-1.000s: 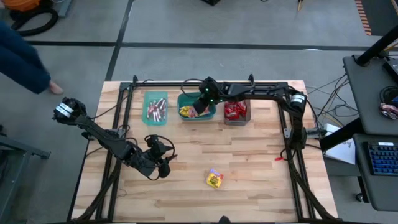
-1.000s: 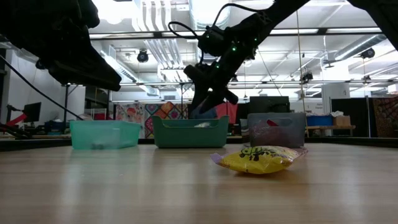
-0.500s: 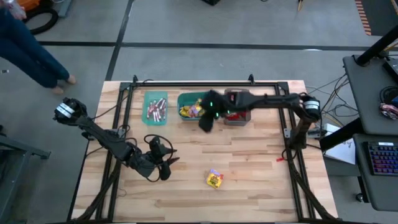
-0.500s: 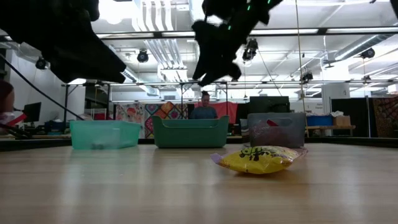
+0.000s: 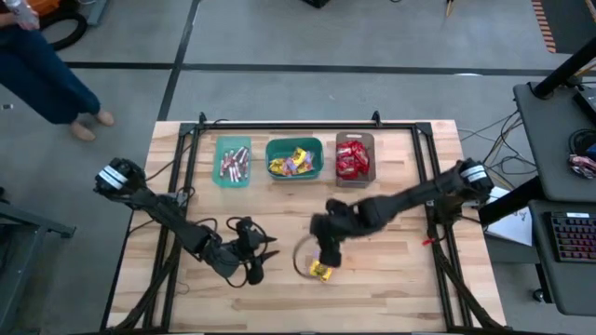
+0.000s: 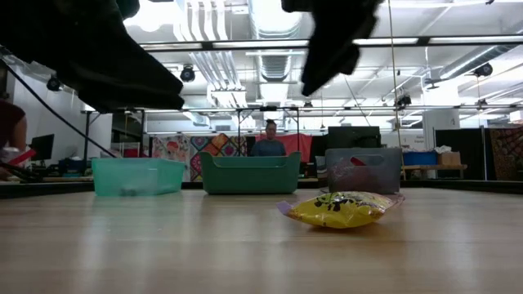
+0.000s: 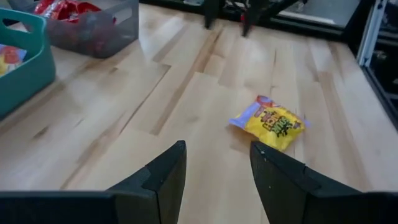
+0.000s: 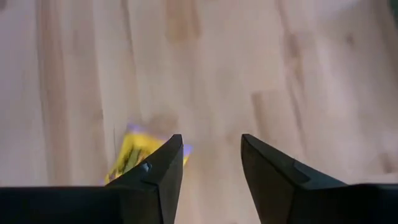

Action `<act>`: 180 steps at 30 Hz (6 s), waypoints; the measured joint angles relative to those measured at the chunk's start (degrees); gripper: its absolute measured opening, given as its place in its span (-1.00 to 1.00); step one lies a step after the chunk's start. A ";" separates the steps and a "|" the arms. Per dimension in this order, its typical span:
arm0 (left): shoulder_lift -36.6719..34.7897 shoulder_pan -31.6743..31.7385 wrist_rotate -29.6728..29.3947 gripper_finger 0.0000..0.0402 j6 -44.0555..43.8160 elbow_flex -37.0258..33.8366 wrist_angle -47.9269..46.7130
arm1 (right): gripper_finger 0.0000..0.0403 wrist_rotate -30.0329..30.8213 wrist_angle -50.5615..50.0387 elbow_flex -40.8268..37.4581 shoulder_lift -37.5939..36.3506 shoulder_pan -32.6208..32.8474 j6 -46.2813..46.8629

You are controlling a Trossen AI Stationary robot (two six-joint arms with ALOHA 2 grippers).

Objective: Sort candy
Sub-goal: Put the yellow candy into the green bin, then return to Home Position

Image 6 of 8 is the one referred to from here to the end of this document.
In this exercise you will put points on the yellow candy pack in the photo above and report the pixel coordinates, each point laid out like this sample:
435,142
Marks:
341,210

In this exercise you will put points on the colourful patterned quilt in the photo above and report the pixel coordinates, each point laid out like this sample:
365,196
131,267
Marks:
216,143

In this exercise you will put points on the wooden bench top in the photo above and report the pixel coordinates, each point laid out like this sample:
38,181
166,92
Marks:
433,167

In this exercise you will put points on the red candy pack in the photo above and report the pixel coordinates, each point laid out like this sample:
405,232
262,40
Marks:
358,161

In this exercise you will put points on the black overhead frame beam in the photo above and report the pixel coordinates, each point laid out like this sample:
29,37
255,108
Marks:
196,44

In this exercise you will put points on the black partition panel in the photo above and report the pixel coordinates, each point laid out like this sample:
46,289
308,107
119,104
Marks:
470,151

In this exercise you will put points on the white crumpled paper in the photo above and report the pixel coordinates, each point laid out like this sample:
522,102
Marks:
443,149

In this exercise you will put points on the grey translucent plastic bin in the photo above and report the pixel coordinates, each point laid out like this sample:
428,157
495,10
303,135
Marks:
380,175

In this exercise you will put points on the floral hanging cloth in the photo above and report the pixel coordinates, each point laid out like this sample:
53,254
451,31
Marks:
171,149

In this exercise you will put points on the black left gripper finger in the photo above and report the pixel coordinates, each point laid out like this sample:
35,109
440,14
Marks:
130,85

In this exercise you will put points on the small black monitor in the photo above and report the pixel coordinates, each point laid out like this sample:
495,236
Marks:
41,147

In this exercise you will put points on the dark patterned rug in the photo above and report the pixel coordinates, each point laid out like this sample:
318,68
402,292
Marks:
508,151

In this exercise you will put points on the red bar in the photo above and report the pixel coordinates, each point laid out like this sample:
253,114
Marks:
24,157

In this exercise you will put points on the wide black monitor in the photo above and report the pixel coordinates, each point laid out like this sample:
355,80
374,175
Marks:
353,136

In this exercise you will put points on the light teal translucent bin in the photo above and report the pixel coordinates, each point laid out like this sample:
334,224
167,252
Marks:
135,179

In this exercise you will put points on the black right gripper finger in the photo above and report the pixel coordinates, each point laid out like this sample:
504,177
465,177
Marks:
331,53

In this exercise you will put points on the blue storage bin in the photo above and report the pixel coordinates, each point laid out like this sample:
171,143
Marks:
418,158

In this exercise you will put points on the orange hanging cloth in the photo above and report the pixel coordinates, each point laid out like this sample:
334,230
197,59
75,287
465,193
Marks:
300,143

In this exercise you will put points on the silver ventilation duct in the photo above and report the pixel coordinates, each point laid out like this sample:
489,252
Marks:
274,65

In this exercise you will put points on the cardboard box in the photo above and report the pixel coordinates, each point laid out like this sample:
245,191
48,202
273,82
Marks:
449,159

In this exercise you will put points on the black table frame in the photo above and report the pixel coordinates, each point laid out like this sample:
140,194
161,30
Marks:
41,190

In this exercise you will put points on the dark green plastic bin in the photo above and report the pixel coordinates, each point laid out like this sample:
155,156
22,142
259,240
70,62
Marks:
249,173

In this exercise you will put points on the person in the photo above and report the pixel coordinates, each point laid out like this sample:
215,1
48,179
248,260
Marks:
267,147
10,122

